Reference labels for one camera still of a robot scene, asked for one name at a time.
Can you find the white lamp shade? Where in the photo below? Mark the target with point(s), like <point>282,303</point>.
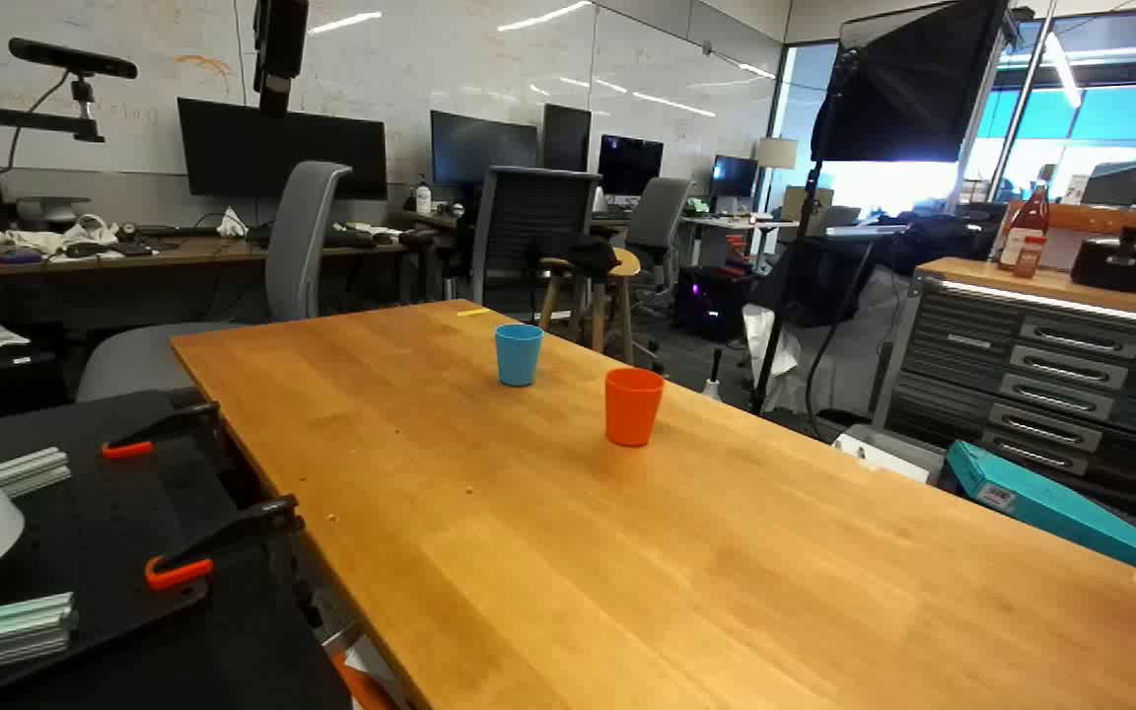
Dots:
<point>776,150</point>

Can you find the large black wide monitor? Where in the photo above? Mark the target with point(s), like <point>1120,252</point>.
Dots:
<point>282,150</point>

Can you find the long wooden office desk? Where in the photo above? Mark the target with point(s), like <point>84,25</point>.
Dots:
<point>137,259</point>

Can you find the red bottle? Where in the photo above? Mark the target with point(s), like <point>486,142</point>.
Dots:
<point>1027,231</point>

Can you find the dark mesh office chair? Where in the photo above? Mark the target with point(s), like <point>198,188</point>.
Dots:
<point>528,231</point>

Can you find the black softbox light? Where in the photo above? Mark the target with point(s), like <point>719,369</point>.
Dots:
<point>910,81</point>

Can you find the monitor with blue screen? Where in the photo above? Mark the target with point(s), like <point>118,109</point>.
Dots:
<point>736,173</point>

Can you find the orange plastic cup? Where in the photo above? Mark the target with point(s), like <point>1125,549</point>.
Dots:
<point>634,409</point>

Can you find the black device box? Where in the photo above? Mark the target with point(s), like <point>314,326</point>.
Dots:
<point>1120,260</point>

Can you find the grey mesh office chair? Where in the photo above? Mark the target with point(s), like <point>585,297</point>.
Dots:
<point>657,218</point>

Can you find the black stereo camera bar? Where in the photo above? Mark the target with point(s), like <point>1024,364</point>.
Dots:
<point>67,55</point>

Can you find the black cushion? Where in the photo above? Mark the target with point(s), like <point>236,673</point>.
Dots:
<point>591,252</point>

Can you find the short aluminium extrusion bar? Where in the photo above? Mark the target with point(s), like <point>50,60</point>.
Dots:
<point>34,469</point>

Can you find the black light stand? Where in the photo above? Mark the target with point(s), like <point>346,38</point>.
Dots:
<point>787,288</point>

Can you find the blue plastic cup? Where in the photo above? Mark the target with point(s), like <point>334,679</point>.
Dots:
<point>519,355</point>

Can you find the teal flat case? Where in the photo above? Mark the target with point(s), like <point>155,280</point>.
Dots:
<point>1067,511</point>

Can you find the light grey office chair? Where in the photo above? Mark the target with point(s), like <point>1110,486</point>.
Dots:
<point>298,240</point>

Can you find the grey drawer cabinet wooden top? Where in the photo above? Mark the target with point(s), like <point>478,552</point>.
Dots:
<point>1053,369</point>

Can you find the small black computer monitor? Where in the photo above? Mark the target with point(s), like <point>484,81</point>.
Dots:
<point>627,164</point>

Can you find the narrow black computer monitor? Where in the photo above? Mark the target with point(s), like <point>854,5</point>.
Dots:
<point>565,136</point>

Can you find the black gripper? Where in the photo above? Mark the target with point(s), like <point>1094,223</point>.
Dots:
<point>282,42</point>

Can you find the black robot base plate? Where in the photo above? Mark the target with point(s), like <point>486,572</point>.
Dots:
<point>108,552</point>

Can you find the wooden stool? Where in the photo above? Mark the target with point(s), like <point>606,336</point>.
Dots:
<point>622,280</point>

